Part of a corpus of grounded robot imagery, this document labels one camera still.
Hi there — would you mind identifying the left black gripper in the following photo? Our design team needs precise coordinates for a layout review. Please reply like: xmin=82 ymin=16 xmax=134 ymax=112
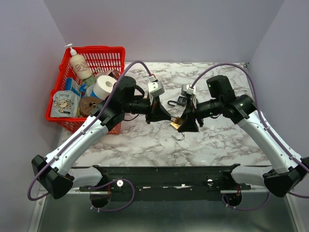
xmin=123 ymin=93 xmax=172 ymax=124

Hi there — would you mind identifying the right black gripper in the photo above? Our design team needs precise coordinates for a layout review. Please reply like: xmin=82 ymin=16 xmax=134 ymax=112
xmin=178 ymin=96 xmax=223 ymax=132

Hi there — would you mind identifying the large brass padlock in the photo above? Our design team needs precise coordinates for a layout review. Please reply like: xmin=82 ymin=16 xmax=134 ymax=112
xmin=170 ymin=117 xmax=185 ymax=141

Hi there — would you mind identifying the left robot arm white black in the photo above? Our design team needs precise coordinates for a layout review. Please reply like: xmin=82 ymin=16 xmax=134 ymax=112
xmin=31 ymin=76 xmax=171 ymax=199

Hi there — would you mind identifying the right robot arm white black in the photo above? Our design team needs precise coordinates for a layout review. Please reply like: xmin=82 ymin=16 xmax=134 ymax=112
xmin=178 ymin=75 xmax=309 ymax=197

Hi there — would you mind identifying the black padlock with keys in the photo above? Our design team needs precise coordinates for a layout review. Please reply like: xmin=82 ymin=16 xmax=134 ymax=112
xmin=167 ymin=96 xmax=186 ymax=107

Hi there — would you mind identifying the white toilet paper roll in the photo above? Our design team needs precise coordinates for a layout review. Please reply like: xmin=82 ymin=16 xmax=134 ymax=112
xmin=91 ymin=75 xmax=117 ymax=100

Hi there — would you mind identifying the brown round wicker item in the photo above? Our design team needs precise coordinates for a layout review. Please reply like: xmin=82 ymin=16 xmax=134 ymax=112
xmin=78 ymin=96 xmax=102 ymax=117

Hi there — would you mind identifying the red plastic basket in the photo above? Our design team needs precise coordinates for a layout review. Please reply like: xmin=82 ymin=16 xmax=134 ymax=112
xmin=45 ymin=45 xmax=126 ymax=133

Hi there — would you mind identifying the blue packet in basket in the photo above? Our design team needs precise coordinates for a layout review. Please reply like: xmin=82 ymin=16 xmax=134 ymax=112
xmin=65 ymin=77 xmax=82 ymax=97

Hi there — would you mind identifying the grey cartoon pouch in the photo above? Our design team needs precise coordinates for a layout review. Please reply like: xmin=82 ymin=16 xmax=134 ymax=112
xmin=50 ymin=90 xmax=81 ymax=118

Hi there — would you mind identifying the cream pump lotion bottle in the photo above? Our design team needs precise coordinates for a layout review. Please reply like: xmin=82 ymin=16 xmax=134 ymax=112
xmin=65 ymin=43 xmax=92 ymax=80

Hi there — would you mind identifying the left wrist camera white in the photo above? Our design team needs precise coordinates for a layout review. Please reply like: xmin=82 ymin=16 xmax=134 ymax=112
xmin=147 ymin=78 xmax=165 ymax=98

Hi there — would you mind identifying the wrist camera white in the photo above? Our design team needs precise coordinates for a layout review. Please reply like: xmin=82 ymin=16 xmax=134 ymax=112
xmin=147 ymin=78 xmax=165 ymax=98
xmin=181 ymin=84 xmax=197 ymax=104

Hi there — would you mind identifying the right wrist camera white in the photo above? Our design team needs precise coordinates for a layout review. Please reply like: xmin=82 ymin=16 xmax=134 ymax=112
xmin=181 ymin=84 xmax=197 ymax=104

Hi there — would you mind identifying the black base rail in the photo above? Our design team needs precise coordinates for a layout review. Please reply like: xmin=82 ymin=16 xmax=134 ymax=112
xmin=81 ymin=165 xmax=256 ymax=202

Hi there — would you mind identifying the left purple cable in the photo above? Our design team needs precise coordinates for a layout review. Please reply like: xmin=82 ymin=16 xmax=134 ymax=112
xmin=27 ymin=60 xmax=155 ymax=212

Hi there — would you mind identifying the purple cable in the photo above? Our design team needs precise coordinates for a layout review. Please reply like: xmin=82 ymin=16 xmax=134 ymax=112
xmin=190 ymin=62 xmax=309 ymax=211
xmin=27 ymin=60 xmax=155 ymax=212

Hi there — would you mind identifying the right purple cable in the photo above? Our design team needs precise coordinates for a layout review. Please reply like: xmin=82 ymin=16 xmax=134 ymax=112
xmin=190 ymin=62 xmax=309 ymax=211

